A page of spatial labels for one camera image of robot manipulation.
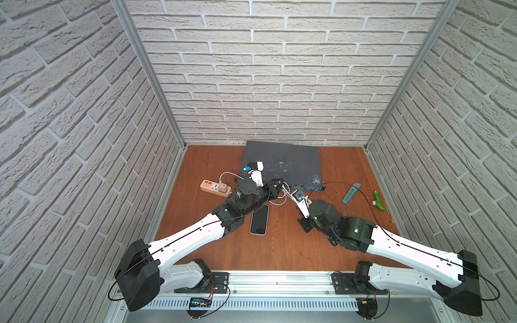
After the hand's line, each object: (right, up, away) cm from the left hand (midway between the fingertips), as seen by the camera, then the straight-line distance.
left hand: (283, 173), depth 71 cm
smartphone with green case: (-9, -22, +17) cm, 30 cm away
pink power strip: (-33, -8, +27) cm, 43 cm away
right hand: (+4, -14, +2) cm, 14 cm away
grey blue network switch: (+10, +3, +35) cm, 37 cm away
